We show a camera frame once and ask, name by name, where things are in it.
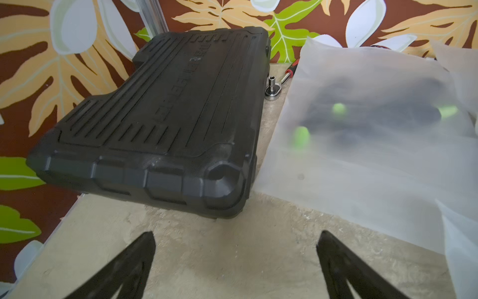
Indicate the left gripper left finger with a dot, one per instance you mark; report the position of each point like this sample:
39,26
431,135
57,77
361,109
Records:
125,276

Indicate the small metal ratchet tool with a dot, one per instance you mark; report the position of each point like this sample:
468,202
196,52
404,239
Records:
274,86

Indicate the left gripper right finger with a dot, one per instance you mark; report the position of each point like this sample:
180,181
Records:
343,270

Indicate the purple eggplant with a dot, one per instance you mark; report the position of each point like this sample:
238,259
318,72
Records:
351,112

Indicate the black tool case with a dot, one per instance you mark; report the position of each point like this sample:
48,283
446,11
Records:
181,133

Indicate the clear zip-top bag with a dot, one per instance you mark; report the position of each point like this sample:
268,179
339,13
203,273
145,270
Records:
461,251
389,184
462,64

